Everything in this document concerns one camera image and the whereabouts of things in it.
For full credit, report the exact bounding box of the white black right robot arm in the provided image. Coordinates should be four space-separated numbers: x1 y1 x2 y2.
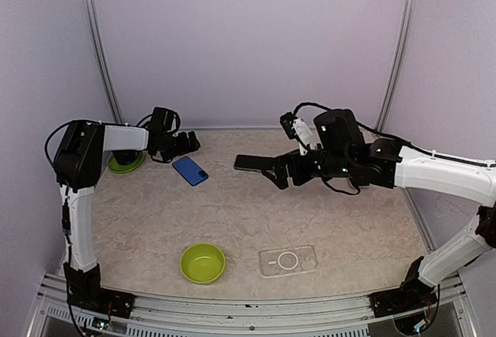
234 108 495 317

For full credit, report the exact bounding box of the front aluminium rail base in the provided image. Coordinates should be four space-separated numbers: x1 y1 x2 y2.
25 269 480 337

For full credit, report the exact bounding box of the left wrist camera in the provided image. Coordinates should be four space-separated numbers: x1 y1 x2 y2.
149 107 181 134

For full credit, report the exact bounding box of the blue smartphone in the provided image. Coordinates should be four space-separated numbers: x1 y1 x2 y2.
172 156 208 187

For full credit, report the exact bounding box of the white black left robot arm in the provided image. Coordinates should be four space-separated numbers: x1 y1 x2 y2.
50 107 201 314

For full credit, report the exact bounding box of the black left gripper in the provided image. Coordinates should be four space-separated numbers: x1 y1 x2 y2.
157 130 199 161

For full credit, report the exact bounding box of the right aluminium frame post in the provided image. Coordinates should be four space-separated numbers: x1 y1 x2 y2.
375 0 416 131

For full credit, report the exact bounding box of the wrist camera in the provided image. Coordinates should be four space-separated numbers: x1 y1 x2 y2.
149 107 181 134
280 112 321 156

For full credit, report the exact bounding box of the aluminium frame post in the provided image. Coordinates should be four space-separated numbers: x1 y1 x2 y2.
375 0 416 131
83 0 125 124

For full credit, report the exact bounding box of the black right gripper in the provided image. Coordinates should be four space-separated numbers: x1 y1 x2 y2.
261 144 353 189

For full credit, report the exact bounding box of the dark green mug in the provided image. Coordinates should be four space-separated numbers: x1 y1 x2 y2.
112 150 143 165

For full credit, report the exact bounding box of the green bowl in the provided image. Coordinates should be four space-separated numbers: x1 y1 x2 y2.
180 242 226 284

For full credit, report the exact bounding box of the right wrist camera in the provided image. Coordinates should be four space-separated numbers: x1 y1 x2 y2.
280 112 321 156

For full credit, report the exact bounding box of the green saucer plate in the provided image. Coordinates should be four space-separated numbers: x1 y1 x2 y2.
108 151 145 174

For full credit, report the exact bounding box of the left aluminium frame post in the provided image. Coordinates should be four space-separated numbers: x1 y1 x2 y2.
83 0 125 124

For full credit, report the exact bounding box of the clear phone case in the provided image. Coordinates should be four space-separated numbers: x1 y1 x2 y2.
259 245 319 277

